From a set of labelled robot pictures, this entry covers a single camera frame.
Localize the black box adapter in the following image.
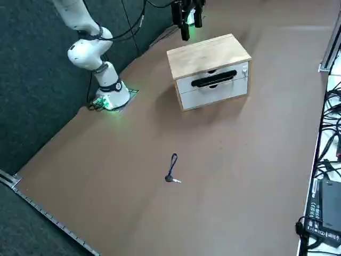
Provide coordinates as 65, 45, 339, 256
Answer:
319, 179, 341, 230

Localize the key with blue strap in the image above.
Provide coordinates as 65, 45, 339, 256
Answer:
164, 153, 182, 185

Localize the metal camera post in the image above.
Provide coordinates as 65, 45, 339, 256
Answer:
318, 0, 341, 73

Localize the black drawer handle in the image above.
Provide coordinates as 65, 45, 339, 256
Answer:
190, 69, 238, 89

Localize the metal table edge rail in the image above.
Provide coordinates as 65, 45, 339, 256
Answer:
0, 169, 101, 256

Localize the black base cable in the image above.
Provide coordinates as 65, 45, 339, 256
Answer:
86, 70, 107, 111

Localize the black labelled power strip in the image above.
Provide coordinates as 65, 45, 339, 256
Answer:
303, 178, 341, 242

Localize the wooden drawer box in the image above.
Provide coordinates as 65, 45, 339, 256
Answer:
166, 33, 253, 113

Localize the black arm cable white tag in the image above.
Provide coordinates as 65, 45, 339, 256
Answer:
97, 0, 176, 42

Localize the thin black cable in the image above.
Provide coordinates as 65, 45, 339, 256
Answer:
121, 0, 141, 56

